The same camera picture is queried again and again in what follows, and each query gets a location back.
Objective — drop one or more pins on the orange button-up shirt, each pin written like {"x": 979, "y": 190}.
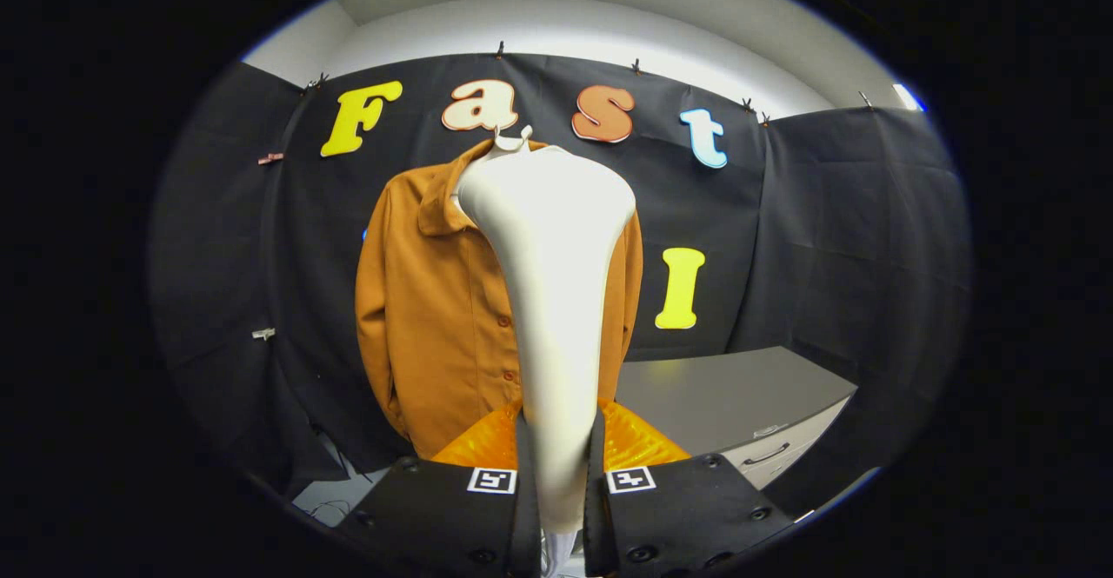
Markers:
{"x": 435, "y": 317}

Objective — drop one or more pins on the small white clip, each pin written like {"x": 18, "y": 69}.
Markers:
{"x": 263, "y": 333}

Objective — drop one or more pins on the small ceiling light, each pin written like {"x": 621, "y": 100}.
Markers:
{"x": 907, "y": 96}

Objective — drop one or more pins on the black backdrop cloth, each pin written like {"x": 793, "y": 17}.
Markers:
{"x": 835, "y": 230}

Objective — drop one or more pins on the grey cabinet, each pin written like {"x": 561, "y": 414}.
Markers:
{"x": 722, "y": 395}

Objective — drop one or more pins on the small red clip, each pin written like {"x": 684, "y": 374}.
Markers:
{"x": 270, "y": 158}

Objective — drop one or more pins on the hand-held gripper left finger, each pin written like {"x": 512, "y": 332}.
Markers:
{"x": 435, "y": 517}

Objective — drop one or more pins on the row of black backdrop clips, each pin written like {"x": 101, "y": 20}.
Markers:
{"x": 500, "y": 49}

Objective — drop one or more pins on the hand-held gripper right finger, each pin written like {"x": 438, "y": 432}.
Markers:
{"x": 687, "y": 517}

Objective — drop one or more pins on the white garment steamer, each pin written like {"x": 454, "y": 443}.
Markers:
{"x": 556, "y": 300}

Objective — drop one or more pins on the white mannequin torso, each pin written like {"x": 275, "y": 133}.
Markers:
{"x": 513, "y": 142}

